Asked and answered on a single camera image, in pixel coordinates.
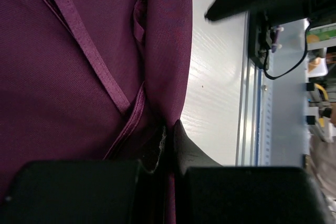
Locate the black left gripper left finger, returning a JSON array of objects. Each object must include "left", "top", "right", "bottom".
[{"left": 1, "top": 127, "right": 166, "bottom": 223}]

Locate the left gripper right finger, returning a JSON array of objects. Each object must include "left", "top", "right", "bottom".
[{"left": 173, "top": 121, "right": 333, "bottom": 223}]

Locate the purple cloth napkin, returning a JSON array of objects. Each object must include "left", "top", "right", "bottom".
[{"left": 1, "top": 0, "right": 193, "bottom": 223}]

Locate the aluminium front rail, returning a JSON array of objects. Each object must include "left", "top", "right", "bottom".
[{"left": 236, "top": 13, "right": 259, "bottom": 166}]

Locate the white slotted cable duct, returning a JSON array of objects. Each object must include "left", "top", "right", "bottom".
[{"left": 260, "top": 82, "right": 272, "bottom": 166}]

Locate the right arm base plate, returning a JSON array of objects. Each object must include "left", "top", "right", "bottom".
[{"left": 248, "top": 13, "right": 272, "bottom": 70}]

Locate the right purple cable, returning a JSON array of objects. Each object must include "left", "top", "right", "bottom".
[{"left": 271, "top": 26, "right": 284, "bottom": 53}]

